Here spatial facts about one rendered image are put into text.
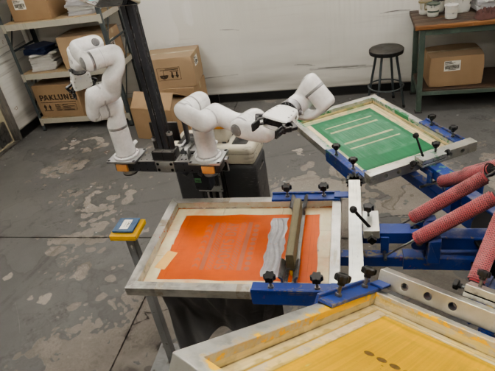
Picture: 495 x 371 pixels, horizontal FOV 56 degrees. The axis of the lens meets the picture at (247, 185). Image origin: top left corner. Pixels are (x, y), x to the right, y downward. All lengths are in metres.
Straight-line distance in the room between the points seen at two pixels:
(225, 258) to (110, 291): 1.64
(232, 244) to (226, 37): 3.90
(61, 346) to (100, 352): 0.28
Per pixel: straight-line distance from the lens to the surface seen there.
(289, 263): 1.72
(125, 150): 2.37
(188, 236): 2.04
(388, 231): 1.82
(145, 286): 1.82
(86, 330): 3.23
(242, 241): 1.95
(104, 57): 2.09
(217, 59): 5.69
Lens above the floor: 2.18
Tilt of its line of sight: 32 degrees down
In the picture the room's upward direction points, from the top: 9 degrees counter-clockwise
